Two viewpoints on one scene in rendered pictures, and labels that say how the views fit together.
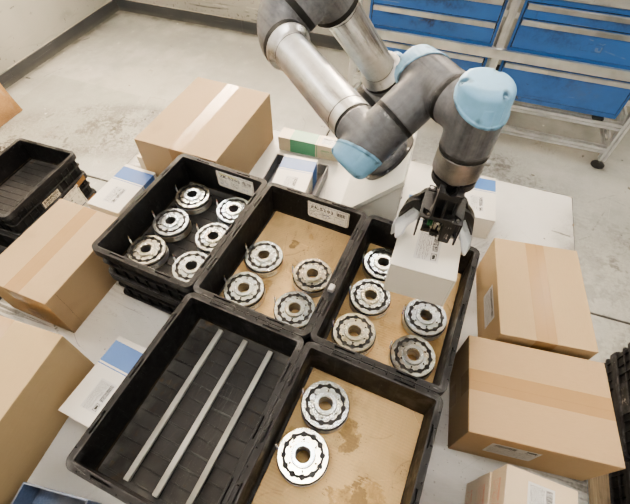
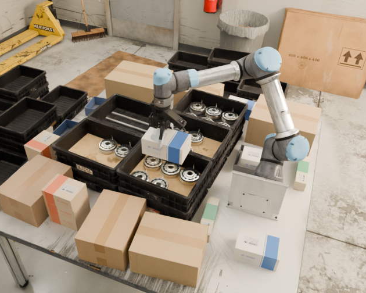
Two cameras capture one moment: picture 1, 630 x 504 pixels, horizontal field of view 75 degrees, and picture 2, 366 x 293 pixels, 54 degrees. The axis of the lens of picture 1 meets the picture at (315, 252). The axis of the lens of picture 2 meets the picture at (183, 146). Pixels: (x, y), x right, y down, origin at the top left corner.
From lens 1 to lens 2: 1.70 m
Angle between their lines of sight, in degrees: 60
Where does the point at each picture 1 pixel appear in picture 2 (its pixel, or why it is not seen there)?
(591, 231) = not seen: outside the picture
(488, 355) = (134, 203)
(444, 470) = not seen: hidden behind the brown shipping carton
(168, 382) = (142, 118)
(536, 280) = (176, 236)
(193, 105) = (293, 108)
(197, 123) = not seen: hidden behind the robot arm
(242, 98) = (306, 124)
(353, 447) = (108, 160)
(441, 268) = (147, 135)
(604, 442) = (86, 234)
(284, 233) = (212, 146)
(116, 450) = (121, 110)
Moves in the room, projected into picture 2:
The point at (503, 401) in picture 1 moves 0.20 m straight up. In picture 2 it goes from (112, 203) to (108, 172)
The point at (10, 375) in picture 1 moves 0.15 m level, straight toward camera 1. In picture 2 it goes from (145, 84) to (133, 93)
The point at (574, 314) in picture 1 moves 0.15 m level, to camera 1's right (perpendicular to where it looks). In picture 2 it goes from (152, 247) to (147, 281)
